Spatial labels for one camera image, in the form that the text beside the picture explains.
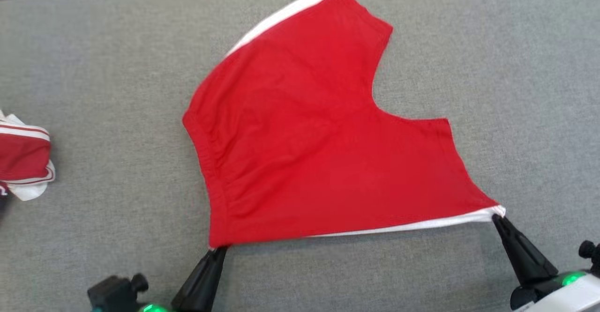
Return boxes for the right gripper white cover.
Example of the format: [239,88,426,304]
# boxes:
[492,213,600,312]

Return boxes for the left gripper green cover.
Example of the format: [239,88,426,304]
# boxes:
[137,245,229,312]

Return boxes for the red shorts white side stripes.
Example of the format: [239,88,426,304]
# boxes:
[181,0,507,250]

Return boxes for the red jersey with striped trim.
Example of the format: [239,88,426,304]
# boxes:
[0,109,56,209]

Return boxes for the grey fabric sofa seat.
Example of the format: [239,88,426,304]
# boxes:
[0,0,600,312]

